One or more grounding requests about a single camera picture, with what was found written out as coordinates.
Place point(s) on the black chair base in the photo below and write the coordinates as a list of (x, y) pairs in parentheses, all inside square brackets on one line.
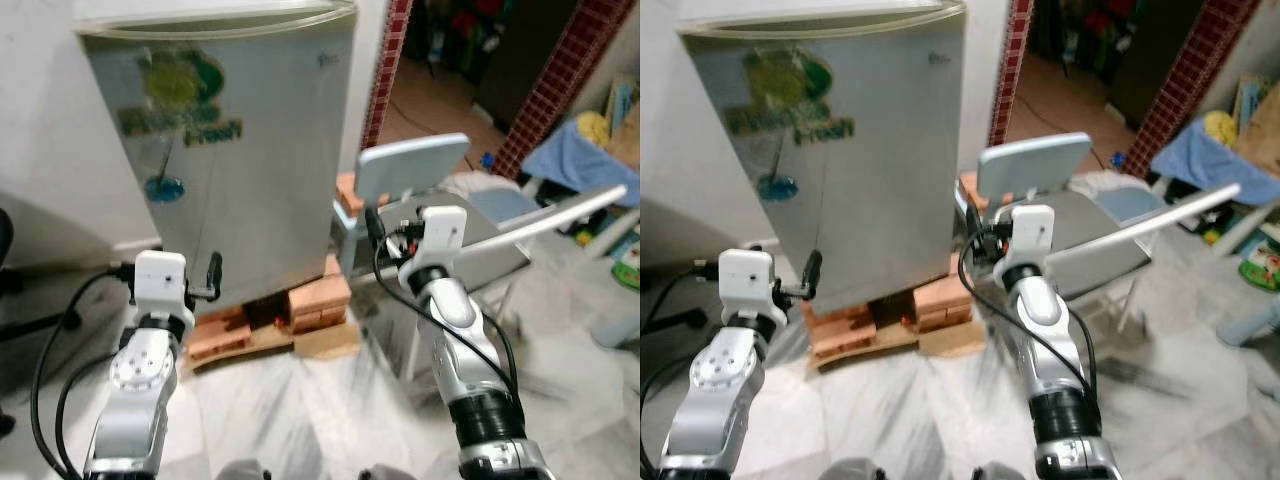
[(670, 320), (40, 315)]

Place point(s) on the grey robot right leg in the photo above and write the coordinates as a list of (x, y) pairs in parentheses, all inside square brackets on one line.
[(380, 473), (990, 473)]

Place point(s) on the grey robot left leg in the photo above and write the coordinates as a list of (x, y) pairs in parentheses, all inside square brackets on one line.
[(850, 472), (240, 472)]

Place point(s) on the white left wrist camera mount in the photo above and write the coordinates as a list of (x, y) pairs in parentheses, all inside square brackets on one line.
[(160, 280), (745, 280)]

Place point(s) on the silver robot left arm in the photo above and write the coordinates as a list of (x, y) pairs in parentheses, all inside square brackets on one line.
[(135, 400), (720, 400)]

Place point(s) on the white plastic sack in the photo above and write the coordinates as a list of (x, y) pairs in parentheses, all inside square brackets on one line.
[(485, 185), (1110, 182)]

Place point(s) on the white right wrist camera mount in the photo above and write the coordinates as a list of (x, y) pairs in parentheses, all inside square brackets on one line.
[(1035, 232), (443, 232)]

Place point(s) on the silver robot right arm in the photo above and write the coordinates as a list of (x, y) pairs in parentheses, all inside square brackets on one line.
[(1045, 310), (460, 310)]

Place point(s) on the small fridge cabinet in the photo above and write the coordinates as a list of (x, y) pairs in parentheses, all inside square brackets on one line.
[(800, 6), (200, 8)]

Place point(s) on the green and white package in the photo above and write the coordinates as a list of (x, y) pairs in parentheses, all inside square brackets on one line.
[(628, 268), (1262, 265)]

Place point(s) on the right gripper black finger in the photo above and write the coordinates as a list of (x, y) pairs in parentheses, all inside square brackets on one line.
[(375, 224), (974, 224)]

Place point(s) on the grey robot leg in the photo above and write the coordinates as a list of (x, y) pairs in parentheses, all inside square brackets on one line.
[(850, 472), (990, 473), (380, 473), (240, 472)]

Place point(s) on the brown cardboard box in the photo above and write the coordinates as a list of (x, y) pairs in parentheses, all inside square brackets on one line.
[(628, 130), (1262, 130)]

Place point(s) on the red tiled pillar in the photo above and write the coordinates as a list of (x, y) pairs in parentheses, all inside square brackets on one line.
[(1190, 90), (1010, 70), (560, 90), (385, 70)]

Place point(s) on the single orange brick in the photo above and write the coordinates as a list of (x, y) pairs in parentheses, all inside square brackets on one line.
[(348, 195), (970, 192)]

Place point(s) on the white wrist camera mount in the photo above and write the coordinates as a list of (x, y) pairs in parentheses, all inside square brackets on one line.
[(443, 232), (160, 280), (1035, 232), (745, 280)]

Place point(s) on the silver fridge door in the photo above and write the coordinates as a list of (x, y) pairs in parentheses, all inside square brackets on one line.
[(270, 150), (880, 170)]

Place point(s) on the blue cloth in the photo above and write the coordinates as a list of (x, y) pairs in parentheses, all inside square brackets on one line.
[(570, 165), (1200, 160)]

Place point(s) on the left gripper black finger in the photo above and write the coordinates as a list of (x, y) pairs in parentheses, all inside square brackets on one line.
[(214, 272), (813, 272)]

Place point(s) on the yellow soft item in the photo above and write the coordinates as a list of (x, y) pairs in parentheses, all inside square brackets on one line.
[(594, 128), (1220, 127)]

